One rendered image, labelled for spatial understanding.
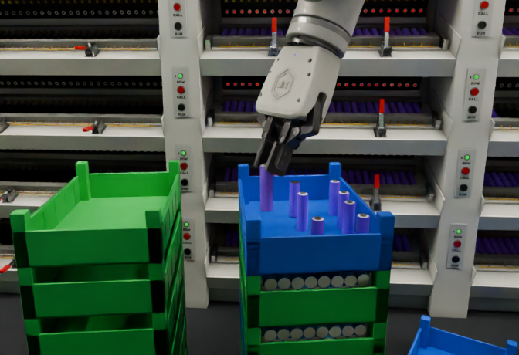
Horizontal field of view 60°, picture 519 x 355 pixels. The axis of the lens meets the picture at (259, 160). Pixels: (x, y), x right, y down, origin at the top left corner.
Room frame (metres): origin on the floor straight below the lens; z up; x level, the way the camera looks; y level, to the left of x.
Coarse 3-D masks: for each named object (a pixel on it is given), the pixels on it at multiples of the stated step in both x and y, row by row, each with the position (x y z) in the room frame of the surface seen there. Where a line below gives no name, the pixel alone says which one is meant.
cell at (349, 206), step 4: (348, 200) 0.66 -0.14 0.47; (344, 204) 0.65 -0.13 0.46; (348, 204) 0.65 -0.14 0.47; (352, 204) 0.65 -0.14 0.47; (344, 208) 0.65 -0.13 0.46; (348, 208) 0.65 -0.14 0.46; (352, 208) 0.65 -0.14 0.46; (344, 212) 0.65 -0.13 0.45; (348, 212) 0.65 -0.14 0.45; (352, 212) 0.65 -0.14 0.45; (344, 216) 0.65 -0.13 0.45; (348, 216) 0.65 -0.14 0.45; (352, 216) 0.65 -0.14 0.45; (344, 220) 0.65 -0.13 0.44; (348, 220) 0.65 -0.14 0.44; (352, 220) 0.65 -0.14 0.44; (344, 224) 0.65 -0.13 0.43; (348, 224) 0.65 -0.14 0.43; (352, 224) 0.65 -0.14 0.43; (344, 228) 0.65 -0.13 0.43; (348, 228) 0.65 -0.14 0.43; (352, 228) 0.65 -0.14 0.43; (344, 232) 0.65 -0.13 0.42; (348, 232) 0.65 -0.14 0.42; (352, 232) 0.65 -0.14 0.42
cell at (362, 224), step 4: (360, 216) 0.60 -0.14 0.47; (364, 216) 0.60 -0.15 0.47; (368, 216) 0.60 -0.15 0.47; (360, 220) 0.59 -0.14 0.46; (364, 220) 0.59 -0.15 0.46; (368, 220) 0.59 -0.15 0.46; (356, 224) 0.60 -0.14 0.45; (360, 224) 0.59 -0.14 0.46; (364, 224) 0.59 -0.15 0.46; (368, 224) 0.59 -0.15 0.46; (356, 228) 0.60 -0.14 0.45; (360, 228) 0.59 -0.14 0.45; (364, 228) 0.59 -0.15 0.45; (368, 228) 0.60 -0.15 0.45; (356, 232) 0.60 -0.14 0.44; (360, 232) 0.59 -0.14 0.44; (364, 232) 0.59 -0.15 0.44; (368, 232) 0.60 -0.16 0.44
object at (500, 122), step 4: (496, 120) 1.11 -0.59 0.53; (500, 120) 1.11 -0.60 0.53; (504, 120) 1.11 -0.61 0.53; (508, 120) 1.11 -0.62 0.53; (512, 120) 1.11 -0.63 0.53; (516, 120) 1.10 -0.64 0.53; (496, 124) 1.11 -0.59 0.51; (500, 124) 1.11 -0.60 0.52; (504, 124) 1.11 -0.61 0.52; (508, 124) 1.11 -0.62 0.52; (512, 124) 1.11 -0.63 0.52; (516, 124) 1.11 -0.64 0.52
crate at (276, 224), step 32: (256, 192) 0.85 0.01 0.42; (288, 192) 0.85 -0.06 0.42; (320, 192) 0.86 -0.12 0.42; (352, 192) 0.75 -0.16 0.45; (256, 224) 0.55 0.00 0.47; (288, 224) 0.73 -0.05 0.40; (384, 224) 0.56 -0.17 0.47; (256, 256) 0.55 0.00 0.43; (288, 256) 0.55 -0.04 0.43; (320, 256) 0.56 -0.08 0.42; (352, 256) 0.56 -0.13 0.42; (384, 256) 0.56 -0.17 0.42
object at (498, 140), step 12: (504, 108) 1.22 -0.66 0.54; (492, 120) 1.06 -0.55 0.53; (492, 132) 1.06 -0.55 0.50; (504, 132) 1.10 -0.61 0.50; (516, 132) 1.10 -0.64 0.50; (492, 144) 1.07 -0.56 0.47; (504, 144) 1.07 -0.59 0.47; (516, 144) 1.06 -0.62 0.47; (492, 156) 1.08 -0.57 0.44; (504, 156) 1.08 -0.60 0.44; (516, 156) 1.07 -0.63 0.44
